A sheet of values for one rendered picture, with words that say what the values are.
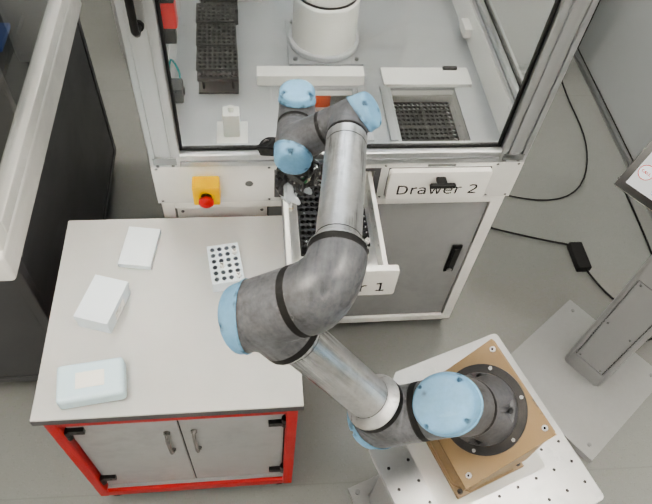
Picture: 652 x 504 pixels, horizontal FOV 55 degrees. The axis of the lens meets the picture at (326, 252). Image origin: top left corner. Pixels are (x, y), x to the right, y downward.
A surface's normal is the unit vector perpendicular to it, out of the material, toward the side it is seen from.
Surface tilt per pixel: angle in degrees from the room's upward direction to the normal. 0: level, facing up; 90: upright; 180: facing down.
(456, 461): 40
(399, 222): 90
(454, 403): 34
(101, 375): 0
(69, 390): 0
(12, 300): 90
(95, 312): 0
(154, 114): 90
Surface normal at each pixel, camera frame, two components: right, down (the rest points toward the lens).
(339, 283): 0.44, -0.02
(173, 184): 0.09, 0.81
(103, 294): 0.07, -0.59
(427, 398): -0.42, -0.29
